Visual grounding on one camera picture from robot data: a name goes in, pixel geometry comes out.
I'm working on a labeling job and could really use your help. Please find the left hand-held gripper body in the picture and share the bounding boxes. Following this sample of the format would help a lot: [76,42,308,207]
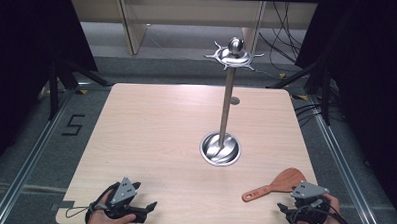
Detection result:
[94,175,149,224]

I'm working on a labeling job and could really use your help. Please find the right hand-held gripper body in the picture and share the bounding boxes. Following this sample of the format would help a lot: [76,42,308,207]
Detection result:
[288,180,332,224]

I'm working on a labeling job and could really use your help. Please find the brown wooden spatula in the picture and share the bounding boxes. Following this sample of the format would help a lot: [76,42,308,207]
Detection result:
[240,166,309,206]

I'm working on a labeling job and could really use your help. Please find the person's left hand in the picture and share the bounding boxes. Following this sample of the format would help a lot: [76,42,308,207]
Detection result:
[86,189,139,224]

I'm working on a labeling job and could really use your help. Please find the black tape floor marking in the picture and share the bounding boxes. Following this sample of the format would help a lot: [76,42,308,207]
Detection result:
[61,113,86,138]

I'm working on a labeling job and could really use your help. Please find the steel utensil rack stand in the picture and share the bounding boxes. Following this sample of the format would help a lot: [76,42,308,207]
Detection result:
[199,35,266,169]

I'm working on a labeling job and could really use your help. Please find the black tripod stand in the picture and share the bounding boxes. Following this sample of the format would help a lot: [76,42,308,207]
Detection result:
[265,55,334,127]
[46,57,113,124]

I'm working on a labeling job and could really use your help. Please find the black curtain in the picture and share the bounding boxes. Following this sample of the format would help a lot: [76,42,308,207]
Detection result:
[289,0,397,217]
[0,0,101,184]

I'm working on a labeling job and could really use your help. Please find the light wooden desk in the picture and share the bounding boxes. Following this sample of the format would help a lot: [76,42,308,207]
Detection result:
[67,0,318,63]

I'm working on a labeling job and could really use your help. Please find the thin grey gripper cable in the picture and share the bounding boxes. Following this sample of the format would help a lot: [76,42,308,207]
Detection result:
[64,201,109,221]

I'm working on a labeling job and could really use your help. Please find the metal floor rail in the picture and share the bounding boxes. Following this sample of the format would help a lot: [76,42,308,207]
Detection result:
[303,95,388,224]
[0,86,75,224]

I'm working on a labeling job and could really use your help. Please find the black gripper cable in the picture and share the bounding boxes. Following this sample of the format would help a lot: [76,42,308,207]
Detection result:
[316,205,358,224]

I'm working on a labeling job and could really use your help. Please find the black floor cables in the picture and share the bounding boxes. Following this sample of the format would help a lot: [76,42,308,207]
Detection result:
[293,100,326,128]

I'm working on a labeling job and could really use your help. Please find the hanging black cables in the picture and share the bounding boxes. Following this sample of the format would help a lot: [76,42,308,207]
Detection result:
[256,0,308,65]

